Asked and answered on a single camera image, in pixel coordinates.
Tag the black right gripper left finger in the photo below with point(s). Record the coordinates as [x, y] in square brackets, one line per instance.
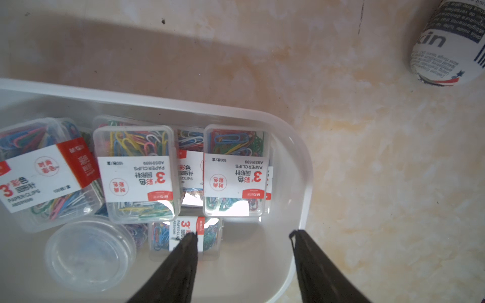
[174, 280]

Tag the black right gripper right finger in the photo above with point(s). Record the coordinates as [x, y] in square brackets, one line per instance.
[319, 279]

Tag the paper clip box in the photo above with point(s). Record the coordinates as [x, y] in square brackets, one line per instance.
[165, 236]
[139, 173]
[190, 142]
[48, 174]
[235, 169]

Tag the white plastic storage box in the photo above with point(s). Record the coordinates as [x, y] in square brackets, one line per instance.
[256, 262]

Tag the round clear clip tub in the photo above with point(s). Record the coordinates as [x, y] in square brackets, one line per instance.
[90, 255]

